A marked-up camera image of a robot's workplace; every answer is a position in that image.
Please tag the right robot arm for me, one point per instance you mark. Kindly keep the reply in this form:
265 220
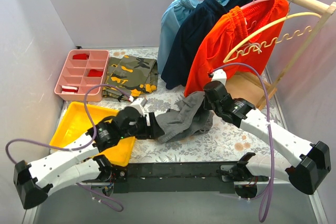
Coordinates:
305 164

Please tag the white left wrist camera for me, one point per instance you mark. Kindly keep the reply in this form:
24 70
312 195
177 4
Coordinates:
139 104

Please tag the red sock back compartment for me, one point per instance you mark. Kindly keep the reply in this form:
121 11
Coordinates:
80 57

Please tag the wooden clothes rack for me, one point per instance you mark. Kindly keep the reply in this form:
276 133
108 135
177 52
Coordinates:
246 84

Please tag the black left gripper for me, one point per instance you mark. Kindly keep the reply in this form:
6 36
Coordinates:
151 125

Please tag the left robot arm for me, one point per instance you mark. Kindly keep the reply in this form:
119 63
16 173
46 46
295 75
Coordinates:
82 159

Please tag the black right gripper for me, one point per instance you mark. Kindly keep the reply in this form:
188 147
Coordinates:
207 104

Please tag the navy blue shorts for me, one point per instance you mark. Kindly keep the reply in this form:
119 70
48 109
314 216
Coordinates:
190 36

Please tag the red white striped sock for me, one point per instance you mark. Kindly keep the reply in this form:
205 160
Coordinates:
69 89

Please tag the grey shorts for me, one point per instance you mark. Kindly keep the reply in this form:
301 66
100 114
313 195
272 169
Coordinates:
190 119

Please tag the light blue shorts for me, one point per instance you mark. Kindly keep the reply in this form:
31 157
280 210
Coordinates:
172 19

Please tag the pink divided organizer box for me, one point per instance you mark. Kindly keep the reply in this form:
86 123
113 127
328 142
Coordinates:
74 73

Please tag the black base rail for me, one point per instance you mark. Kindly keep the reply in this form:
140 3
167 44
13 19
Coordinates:
177 177

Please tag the red sock compartment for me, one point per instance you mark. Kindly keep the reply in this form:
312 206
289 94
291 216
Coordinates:
80 57
95 73

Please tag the orange shorts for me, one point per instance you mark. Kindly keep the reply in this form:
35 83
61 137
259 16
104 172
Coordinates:
230 30

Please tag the cream yellow hanger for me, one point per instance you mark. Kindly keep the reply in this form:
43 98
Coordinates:
264 37

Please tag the yellow plastic tray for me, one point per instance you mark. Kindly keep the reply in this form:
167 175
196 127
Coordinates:
75 122

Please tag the red sock middle compartment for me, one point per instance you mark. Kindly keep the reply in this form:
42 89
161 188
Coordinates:
95 73

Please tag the camouflage shorts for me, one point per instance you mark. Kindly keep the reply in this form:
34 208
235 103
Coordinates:
133 75

